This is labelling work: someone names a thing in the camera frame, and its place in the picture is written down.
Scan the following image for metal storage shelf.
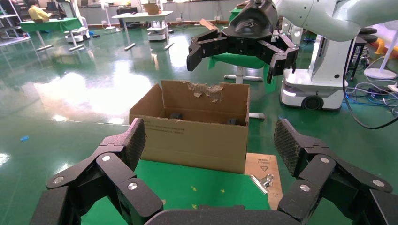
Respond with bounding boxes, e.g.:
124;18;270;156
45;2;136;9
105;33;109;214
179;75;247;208
0;0;30;47

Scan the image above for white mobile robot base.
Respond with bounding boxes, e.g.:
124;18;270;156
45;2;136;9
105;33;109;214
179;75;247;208
63;0;91;43
146;21;170;42

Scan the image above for white wheeled humanoid robot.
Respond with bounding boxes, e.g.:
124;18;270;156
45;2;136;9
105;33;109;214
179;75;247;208
280;17;357;112

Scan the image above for tangled floor cables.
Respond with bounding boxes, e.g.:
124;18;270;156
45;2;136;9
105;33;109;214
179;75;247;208
345;81;398;116

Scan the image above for black cabinet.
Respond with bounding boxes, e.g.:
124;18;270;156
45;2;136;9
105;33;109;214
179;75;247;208
116;6;139;29

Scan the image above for brown cardboard box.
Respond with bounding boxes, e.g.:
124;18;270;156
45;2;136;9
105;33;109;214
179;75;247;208
143;2;161;15

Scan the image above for green table cloth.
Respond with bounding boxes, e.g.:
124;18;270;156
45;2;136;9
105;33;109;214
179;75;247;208
80;159;271;225

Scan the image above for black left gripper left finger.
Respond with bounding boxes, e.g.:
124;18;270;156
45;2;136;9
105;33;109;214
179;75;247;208
29;117;164;225

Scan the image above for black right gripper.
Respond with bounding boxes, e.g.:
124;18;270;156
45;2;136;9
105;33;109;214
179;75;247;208
186;0;300;84

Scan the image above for white round stand base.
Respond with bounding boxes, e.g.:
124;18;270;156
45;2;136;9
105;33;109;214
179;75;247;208
364;31;398;81

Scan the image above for green cloth covered table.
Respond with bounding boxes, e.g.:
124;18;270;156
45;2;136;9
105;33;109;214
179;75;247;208
19;17;83;52
207;7;277;94

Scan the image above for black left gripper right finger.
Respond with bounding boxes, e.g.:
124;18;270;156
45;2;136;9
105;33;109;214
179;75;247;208
273;119;398;225

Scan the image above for brown cardboard flap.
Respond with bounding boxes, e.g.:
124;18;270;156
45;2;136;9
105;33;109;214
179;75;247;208
199;18;219;32

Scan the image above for large open brown carton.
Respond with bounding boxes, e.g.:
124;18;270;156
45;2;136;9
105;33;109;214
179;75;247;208
129;80;251;175

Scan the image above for person in yellow shirt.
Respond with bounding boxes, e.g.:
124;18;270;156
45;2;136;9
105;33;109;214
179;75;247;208
27;0;53;23

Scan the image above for white rectangular table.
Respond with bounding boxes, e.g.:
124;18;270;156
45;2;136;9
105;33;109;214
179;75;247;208
111;11;174;51

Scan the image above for white pedestal fan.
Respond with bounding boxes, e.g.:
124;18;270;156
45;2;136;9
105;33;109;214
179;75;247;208
101;0;116;31

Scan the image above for thin dark cable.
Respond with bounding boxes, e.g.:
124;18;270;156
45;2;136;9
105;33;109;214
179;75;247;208
341;38;398;130

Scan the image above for silver binder clip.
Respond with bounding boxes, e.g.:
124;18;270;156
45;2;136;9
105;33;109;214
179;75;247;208
250;173;275;195

